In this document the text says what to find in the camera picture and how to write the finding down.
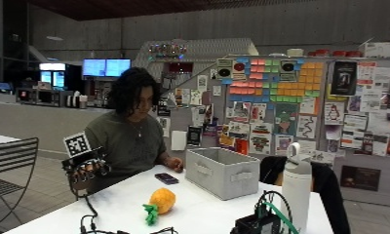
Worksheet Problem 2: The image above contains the dark smartphone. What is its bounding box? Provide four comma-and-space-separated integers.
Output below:
153, 173, 181, 186

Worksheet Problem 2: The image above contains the grey fabric storage bin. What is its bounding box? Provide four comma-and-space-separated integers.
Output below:
184, 146, 262, 202

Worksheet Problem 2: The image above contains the cluster of coloured sticky notes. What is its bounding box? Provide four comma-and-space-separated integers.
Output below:
220, 57, 325, 104

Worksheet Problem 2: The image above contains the the person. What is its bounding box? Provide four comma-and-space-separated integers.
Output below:
83, 66, 186, 193

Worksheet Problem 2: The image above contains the row of red containers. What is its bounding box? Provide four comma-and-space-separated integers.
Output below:
306, 49, 363, 59

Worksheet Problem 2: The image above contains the white marker cube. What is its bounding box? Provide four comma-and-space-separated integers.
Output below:
63, 131, 92, 159

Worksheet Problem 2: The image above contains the lit drinks fridge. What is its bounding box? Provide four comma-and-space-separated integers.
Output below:
38, 62, 68, 91

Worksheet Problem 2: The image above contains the orange pineapple plush toy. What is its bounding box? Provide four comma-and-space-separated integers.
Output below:
141, 187, 178, 226

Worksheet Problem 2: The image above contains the white water bottle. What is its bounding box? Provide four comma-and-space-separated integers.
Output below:
281, 141, 313, 234

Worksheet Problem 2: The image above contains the black glove cable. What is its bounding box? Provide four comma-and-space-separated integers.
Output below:
67, 175, 180, 234

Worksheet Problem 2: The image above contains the black electronics box with cables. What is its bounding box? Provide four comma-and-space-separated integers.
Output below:
229, 190, 302, 234

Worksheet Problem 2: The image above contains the white cardboard box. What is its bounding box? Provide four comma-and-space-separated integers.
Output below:
362, 41, 390, 59

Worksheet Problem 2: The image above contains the black metal slatted chair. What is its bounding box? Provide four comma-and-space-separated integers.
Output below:
0, 136, 40, 230

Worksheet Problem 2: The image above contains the thin necklace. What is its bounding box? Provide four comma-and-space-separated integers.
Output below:
127, 120, 145, 138

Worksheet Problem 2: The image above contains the blue wall display screen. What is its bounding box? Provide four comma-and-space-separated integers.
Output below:
105, 58, 133, 78
83, 58, 107, 78

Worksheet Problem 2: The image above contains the grey service counter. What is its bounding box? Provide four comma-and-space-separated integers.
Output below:
0, 100, 115, 154

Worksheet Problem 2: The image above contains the grey notice board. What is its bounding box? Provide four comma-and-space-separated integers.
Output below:
156, 56, 390, 209

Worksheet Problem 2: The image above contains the white round container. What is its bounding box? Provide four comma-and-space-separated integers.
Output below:
286, 48, 306, 58

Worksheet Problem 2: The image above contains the group of posters and flyers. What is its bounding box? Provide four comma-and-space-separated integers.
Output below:
156, 59, 390, 165

